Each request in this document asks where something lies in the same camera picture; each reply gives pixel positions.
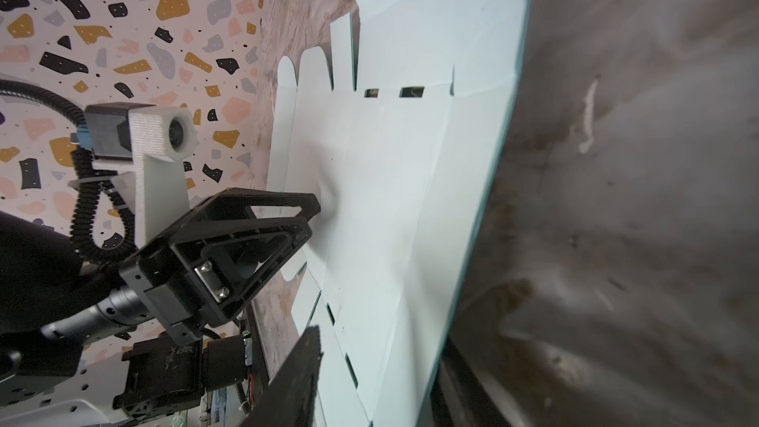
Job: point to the mint paper box sheet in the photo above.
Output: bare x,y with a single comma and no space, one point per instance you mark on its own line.
397,131

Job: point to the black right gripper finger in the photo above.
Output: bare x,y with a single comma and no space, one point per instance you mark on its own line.
289,400

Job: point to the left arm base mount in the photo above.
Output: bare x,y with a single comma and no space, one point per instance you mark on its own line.
164,378

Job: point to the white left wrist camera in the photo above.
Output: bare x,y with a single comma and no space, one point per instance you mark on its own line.
146,145

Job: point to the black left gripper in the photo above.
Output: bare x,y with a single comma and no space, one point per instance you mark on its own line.
238,254

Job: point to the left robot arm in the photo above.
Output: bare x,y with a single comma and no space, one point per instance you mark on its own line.
50,309

